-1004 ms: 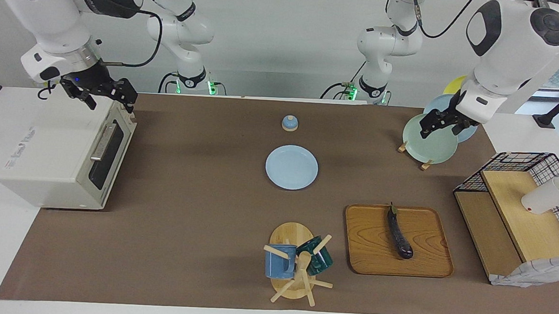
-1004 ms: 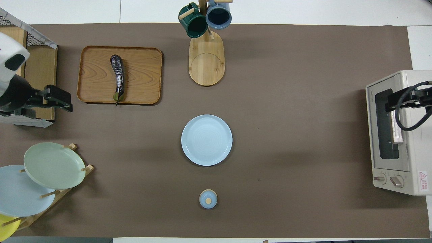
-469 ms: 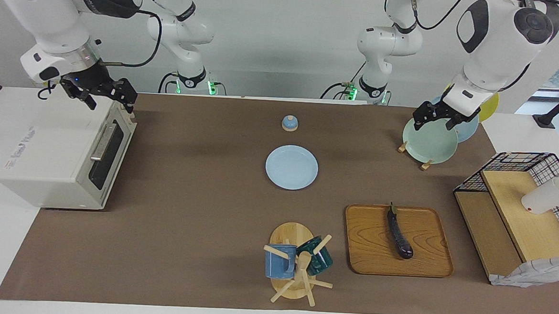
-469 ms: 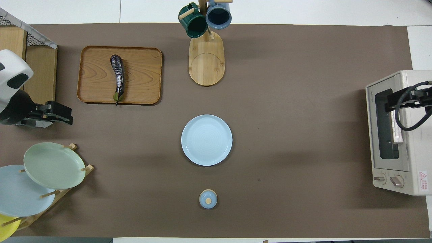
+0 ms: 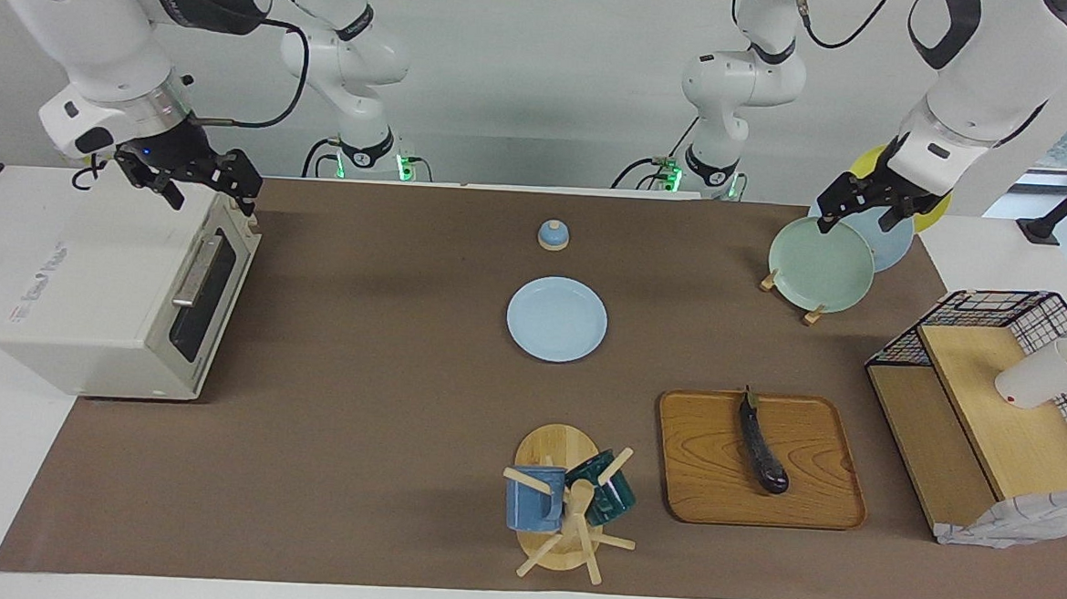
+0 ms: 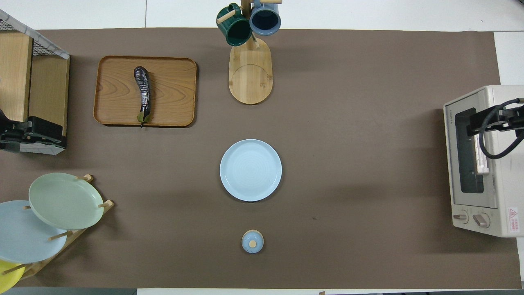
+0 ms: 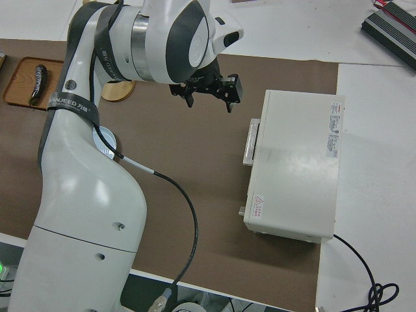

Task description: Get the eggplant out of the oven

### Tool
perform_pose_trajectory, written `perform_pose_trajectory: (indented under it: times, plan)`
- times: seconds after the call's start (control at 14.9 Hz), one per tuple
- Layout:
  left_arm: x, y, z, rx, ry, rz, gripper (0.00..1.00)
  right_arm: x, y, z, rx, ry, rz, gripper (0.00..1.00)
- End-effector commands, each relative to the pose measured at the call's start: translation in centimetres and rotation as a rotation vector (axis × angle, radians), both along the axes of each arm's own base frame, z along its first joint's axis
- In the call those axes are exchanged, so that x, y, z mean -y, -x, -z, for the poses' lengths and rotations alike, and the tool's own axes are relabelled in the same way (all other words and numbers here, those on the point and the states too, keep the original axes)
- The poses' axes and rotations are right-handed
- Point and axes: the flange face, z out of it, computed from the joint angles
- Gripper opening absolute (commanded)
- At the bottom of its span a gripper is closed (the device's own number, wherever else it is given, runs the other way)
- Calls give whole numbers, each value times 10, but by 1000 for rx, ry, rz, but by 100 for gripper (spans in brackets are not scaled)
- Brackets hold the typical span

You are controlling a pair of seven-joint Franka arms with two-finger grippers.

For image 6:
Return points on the pale blue plate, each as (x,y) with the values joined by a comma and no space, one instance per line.
(24,237)

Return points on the marble patterned cloth strip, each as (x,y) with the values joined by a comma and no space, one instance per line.
(41,39)

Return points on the beige toaster oven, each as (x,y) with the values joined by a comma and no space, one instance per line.
(507,180)

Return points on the wooden mug tree stand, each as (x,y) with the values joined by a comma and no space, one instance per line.
(249,78)

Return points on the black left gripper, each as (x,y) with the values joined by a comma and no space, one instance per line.
(12,133)

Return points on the light blue round plate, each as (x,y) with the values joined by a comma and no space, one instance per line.
(250,170)

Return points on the wooden serving tray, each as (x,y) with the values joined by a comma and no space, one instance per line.
(176,90)

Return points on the wooden plate rack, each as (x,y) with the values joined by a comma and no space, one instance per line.
(107,203)

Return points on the wooden stepped shelf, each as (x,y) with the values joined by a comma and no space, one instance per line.
(47,86)

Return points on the yellow plate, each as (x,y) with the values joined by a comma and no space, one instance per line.
(8,278)

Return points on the blue mug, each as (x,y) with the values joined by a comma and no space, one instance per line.
(265,20)

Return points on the brown table mat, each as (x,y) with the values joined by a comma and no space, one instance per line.
(327,164)

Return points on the dark green mug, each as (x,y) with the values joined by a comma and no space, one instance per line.
(235,30)

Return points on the pale green plate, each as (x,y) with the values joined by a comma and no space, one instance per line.
(65,200)

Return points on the glass oven door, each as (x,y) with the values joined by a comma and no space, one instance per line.
(450,164)

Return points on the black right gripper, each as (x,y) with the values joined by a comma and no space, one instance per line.
(516,118)

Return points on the dark purple eggplant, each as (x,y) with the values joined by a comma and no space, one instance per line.
(143,90)

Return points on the silver oven knob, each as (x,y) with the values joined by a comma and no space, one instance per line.
(461,217)
(481,220)

